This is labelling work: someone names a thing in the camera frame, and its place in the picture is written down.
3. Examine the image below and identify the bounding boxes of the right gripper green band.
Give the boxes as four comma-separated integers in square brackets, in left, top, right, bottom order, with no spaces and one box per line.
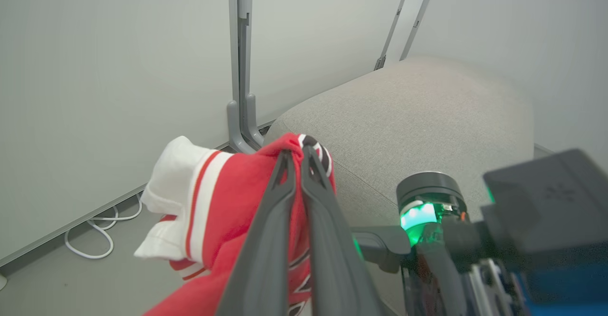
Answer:
[351,171,486,316]

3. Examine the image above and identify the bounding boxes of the white coiled floor cable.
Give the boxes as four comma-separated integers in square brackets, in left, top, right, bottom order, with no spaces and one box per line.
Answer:
[64,193,143,259]

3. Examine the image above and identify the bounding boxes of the red and white garment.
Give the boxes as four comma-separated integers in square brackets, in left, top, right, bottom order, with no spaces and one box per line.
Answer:
[134,133,338,316]

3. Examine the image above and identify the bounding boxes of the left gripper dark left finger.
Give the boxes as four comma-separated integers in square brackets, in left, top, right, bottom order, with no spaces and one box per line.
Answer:
[216,150,296,316]

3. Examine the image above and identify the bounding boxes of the grey partition foot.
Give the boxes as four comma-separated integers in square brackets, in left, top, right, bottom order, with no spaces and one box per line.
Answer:
[227,0,258,154]
[237,0,265,148]

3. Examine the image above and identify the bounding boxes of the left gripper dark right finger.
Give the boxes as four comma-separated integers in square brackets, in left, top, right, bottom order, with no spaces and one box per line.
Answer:
[301,145,383,316]

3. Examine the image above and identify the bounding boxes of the wide white partition panel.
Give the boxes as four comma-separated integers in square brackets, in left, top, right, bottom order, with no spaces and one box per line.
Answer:
[0,0,234,267]

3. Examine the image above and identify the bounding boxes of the narrow white partition panel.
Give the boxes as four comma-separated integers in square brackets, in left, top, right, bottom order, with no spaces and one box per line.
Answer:
[251,0,413,127]

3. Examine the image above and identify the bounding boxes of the grey metal frame struts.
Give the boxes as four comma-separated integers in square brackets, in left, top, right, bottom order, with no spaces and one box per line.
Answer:
[374,0,440,71]

